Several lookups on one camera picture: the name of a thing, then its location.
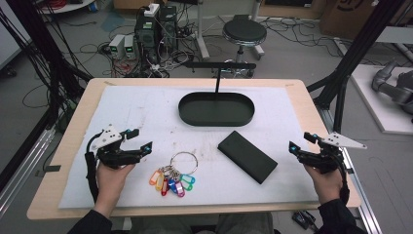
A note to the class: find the round white table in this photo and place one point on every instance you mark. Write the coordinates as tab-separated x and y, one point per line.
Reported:
68	6

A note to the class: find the white table leg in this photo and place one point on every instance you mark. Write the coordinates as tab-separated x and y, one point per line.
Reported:
201	35

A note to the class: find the black round stool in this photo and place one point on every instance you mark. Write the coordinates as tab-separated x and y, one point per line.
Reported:
244	31

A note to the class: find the aluminium rail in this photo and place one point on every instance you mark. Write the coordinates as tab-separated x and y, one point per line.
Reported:
368	211
26	169

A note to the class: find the white power supply box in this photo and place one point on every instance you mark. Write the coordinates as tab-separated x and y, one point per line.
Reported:
117	45
130	47

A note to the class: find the person's right hand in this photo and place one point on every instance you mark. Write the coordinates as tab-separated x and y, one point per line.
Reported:
326	187

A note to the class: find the black tape piece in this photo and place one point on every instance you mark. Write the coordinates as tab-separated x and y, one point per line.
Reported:
350	170
52	168

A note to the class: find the cardboard box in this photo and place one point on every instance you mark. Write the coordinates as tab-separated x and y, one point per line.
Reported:
344	16

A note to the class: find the white platform board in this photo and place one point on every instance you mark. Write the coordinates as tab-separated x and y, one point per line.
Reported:
376	104

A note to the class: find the white power strip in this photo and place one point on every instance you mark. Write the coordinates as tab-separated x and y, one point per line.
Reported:
152	9

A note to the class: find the person's left hand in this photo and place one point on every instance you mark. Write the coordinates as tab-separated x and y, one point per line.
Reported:
112	182

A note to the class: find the black power bank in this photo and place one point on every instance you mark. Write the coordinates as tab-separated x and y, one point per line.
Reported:
246	157

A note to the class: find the black oval tray with hanger bar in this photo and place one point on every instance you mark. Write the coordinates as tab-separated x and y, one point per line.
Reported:
216	113

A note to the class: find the black computer tower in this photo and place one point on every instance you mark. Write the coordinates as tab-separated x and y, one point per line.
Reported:
146	39
168	24

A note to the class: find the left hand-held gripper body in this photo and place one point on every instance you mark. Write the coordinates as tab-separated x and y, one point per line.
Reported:
112	156

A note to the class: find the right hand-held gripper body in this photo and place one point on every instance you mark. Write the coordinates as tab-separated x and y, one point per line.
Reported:
326	159

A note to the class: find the black device on floor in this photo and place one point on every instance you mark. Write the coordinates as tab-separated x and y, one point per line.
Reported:
303	219

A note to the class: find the white table mat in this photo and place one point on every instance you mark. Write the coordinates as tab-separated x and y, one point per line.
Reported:
130	107

